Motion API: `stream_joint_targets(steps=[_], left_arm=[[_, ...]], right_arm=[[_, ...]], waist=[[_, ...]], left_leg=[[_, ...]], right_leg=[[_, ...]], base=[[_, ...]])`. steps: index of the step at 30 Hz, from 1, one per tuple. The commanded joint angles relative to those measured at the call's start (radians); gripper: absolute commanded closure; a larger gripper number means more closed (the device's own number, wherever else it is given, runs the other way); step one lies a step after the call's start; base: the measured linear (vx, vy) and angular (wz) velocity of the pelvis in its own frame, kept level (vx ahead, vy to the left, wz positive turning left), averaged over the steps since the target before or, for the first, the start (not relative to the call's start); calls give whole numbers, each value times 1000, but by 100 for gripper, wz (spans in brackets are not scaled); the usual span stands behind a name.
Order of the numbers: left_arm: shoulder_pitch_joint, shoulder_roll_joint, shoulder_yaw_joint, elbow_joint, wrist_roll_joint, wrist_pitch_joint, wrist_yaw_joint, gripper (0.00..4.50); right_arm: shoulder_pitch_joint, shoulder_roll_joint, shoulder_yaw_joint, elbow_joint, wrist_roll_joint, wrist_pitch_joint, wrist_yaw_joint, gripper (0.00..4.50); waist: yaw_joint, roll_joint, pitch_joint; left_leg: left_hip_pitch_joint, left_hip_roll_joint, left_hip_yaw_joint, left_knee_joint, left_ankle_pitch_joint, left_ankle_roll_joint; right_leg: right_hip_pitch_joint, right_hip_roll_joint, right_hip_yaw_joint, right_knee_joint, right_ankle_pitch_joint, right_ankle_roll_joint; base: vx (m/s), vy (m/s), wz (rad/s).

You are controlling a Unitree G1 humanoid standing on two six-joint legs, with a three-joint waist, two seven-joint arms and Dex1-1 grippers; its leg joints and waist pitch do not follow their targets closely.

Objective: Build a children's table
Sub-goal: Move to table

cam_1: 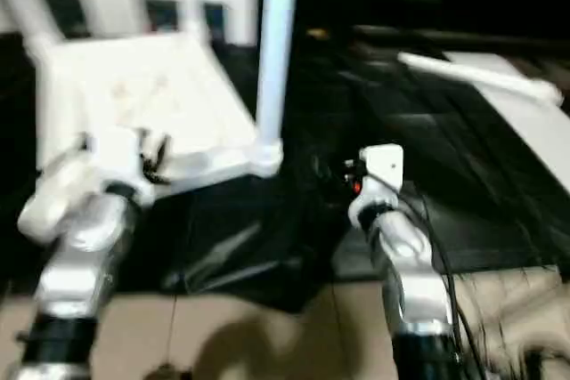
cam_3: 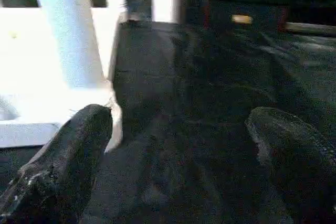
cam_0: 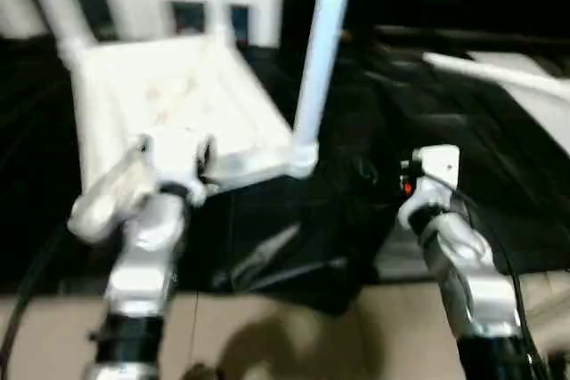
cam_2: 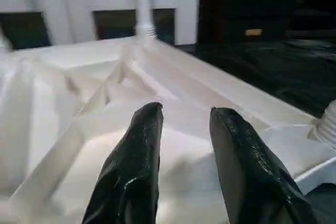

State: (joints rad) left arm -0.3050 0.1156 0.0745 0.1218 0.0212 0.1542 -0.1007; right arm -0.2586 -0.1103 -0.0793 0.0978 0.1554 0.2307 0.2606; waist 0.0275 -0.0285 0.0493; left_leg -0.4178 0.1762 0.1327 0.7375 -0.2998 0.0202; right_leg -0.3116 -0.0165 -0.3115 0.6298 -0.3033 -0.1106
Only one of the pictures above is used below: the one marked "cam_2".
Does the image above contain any small yellow label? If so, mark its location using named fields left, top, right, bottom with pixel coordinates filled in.
left=245, top=28, right=263, bottom=37

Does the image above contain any black plastic mat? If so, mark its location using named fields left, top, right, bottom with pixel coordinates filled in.
left=177, top=36, right=336, bottom=224

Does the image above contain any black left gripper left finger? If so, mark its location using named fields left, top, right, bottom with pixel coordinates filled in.
left=81, top=102, right=165, bottom=224

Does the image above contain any white plastic table top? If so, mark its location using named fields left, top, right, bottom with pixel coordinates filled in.
left=0, top=36, right=336, bottom=224

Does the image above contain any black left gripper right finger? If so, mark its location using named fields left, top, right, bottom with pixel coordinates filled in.
left=209, top=106, right=319, bottom=224

